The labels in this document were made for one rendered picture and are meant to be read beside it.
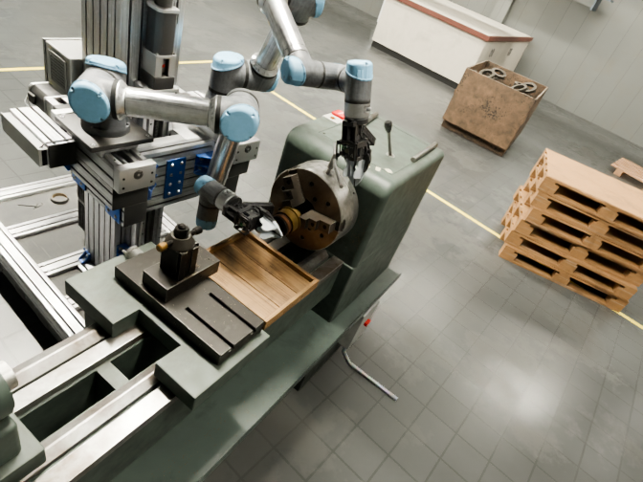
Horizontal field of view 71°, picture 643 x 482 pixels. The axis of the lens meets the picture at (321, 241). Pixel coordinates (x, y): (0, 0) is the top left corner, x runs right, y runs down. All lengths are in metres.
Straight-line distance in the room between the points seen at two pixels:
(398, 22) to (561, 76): 3.80
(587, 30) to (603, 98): 1.37
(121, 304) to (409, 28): 8.44
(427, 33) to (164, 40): 7.67
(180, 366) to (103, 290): 0.34
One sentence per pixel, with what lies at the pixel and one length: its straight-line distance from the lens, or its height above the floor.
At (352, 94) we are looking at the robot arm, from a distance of 1.32.
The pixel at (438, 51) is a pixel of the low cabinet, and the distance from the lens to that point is 9.06.
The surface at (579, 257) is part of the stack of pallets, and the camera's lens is 4.34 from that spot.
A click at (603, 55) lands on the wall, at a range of 11.15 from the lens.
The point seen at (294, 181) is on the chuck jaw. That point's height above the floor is 1.18.
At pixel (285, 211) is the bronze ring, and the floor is 1.12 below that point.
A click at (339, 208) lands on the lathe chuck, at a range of 1.55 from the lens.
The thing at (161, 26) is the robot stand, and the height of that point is 1.48.
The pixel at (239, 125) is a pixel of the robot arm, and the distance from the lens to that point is 1.42.
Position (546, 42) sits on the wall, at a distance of 11.35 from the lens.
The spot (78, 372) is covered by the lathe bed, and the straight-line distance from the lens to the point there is 1.35.
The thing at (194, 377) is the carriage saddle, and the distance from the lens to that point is 1.26.
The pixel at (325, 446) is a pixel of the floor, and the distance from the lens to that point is 2.34.
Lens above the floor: 1.96
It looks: 36 degrees down
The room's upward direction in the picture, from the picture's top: 21 degrees clockwise
